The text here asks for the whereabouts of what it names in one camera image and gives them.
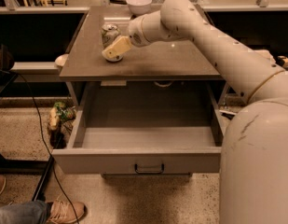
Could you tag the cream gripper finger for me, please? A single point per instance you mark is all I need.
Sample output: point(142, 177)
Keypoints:
point(120, 45)

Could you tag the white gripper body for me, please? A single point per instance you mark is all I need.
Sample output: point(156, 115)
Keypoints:
point(135, 30)

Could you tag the green white 7up can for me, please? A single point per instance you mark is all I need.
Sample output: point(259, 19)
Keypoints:
point(109, 33)

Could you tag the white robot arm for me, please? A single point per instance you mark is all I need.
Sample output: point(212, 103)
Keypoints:
point(254, 154)

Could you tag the open grey top drawer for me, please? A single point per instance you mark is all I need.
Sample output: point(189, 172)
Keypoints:
point(142, 129)

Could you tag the white ceramic bowl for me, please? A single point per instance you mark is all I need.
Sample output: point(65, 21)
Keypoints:
point(139, 7)

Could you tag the grey cabinet with countertop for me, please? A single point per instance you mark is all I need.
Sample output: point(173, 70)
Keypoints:
point(178, 60)

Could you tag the white plate on ledge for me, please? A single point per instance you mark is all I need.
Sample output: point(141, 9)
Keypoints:
point(61, 60)

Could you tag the green yellow snack bags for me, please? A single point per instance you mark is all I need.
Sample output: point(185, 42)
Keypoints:
point(59, 114)

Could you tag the tan laced shoe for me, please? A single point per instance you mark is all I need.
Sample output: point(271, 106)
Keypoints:
point(62, 212)

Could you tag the blue jeans leg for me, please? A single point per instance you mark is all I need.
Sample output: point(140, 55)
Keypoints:
point(34, 212)

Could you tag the black table leg frame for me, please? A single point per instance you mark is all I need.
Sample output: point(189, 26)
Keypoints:
point(28, 167)

